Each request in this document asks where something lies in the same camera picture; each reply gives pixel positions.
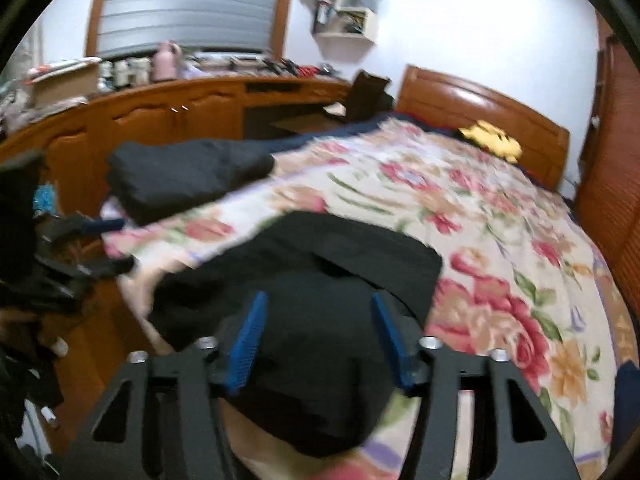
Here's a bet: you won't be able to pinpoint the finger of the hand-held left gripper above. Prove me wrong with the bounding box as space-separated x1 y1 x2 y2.
37 212 126 248
35 255 136 287

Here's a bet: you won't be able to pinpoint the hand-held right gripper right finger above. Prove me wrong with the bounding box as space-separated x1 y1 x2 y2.
372 291 581 480

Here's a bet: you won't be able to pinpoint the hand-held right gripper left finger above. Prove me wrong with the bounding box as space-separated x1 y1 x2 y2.
60 291 268 480

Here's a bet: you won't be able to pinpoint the black coat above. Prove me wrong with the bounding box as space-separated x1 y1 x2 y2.
147 210 443 458

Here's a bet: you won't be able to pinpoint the folded black clothes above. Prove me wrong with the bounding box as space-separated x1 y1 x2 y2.
107 139 276 226

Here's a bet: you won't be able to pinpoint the wooden cabinet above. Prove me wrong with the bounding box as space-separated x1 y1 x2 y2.
0 76 353 221

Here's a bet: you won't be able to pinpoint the cardboard box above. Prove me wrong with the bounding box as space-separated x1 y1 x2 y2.
30 60 103 106

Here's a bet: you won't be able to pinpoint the floral blanket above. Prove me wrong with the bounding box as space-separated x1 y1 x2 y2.
102 115 631 480

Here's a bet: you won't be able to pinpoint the pink bottle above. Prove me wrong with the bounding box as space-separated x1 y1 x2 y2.
152 40 181 82

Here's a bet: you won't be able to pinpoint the yellow plush toy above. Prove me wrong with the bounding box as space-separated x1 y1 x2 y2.
459 120 523 163

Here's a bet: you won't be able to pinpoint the grey window blind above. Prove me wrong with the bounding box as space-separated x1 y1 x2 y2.
95 0 286 58

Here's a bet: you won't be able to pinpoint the dark blue cloth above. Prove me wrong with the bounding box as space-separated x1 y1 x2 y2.
612 360 640 441

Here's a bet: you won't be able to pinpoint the dark chair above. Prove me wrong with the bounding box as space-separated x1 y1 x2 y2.
345 70 393 121

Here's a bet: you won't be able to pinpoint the wooden headboard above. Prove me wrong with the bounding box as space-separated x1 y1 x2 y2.
395 64 571 191

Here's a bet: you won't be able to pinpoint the wooden louvered wardrobe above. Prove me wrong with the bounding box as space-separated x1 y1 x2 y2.
572 10 640 311

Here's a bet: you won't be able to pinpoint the white wall shelf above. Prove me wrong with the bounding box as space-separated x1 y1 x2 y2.
300 0 387 46

